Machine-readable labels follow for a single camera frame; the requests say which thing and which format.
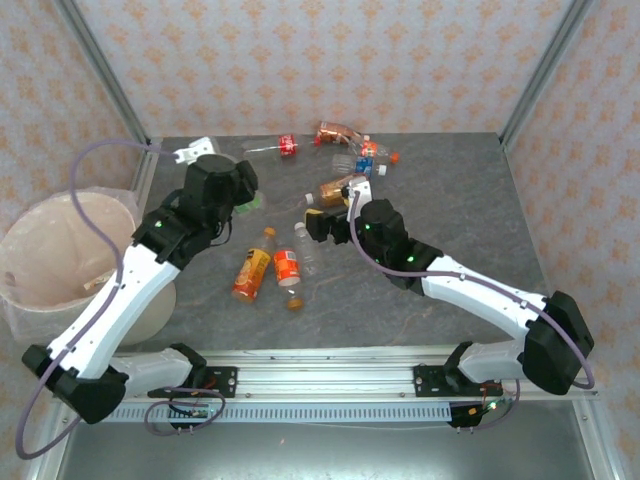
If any tea bottle gold red label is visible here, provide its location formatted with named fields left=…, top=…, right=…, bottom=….
left=304, top=175, right=369, bottom=209

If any bottle red orange label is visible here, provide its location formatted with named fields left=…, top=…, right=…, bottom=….
left=272, top=248, right=306, bottom=312

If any clear unlabelled bottle white cap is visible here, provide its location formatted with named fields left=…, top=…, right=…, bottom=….
left=292, top=222, right=321, bottom=277

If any crumpled brown label bottle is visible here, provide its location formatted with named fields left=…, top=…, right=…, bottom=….
left=314, top=120, right=372, bottom=148

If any grey metal sheet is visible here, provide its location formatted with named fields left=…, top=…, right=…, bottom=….
left=49, top=419, right=601, bottom=480

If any orange juice bottle yellow label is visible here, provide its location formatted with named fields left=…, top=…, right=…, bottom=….
left=230, top=226, right=278, bottom=305

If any beige round bin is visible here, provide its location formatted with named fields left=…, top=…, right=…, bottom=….
left=0, top=187, right=178, bottom=347

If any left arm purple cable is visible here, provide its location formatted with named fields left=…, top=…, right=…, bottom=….
left=14, top=138, right=227, bottom=461

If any clear bottle orange label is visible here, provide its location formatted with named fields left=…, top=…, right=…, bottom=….
left=348, top=139, right=402, bottom=166

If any grey slotted cable duct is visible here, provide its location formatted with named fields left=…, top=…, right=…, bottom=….
left=73, top=402, right=454, bottom=425

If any translucent plastic bin liner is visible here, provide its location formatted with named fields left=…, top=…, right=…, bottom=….
left=0, top=185, right=146, bottom=346

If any aluminium frame post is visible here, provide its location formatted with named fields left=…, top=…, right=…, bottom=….
left=53, top=0, right=152, bottom=151
left=498, top=0, right=597, bottom=151

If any clear bottle red cola label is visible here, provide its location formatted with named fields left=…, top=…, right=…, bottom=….
left=243, top=132, right=321, bottom=159

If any aluminium table side rail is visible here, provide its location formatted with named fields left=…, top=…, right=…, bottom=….
left=130, top=137, right=164, bottom=200

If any short aluminium frame strut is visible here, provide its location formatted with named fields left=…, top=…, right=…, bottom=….
left=24, top=399, right=76, bottom=480
left=572, top=399, right=626, bottom=480

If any circuit board with wires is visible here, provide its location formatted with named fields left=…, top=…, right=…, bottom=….
left=167, top=399, right=225, bottom=435
left=447, top=382, right=524, bottom=436

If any clear bottle blue label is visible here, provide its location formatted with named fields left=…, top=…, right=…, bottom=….
left=331, top=154, right=389, bottom=179

